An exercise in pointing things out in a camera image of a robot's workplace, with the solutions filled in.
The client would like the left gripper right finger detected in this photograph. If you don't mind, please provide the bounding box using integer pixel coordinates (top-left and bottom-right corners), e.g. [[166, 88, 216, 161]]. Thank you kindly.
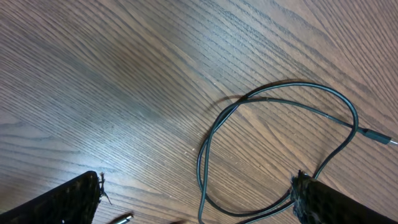
[[290, 171, 397, 224]]

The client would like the black cable bundle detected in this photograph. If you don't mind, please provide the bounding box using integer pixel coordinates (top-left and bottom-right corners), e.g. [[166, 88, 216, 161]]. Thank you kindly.
[[107, 81, 398, 224]]

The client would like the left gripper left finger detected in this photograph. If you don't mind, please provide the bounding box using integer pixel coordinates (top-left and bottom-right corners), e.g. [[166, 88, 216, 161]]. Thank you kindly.
[[1, 170, 103, 224]]

